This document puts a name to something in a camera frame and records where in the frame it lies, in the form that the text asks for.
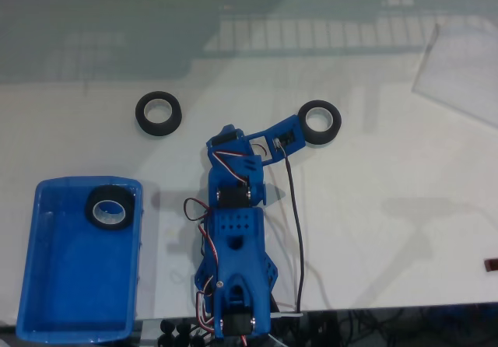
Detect blue plastic bin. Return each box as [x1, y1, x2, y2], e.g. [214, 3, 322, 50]
[16, 175, 145, 344]

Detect clear plastic sheet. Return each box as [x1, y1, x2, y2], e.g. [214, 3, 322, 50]
[411, 23, 498, 127]

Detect black camera cable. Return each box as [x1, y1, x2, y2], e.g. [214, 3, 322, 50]
[276, 143, 307, 315]

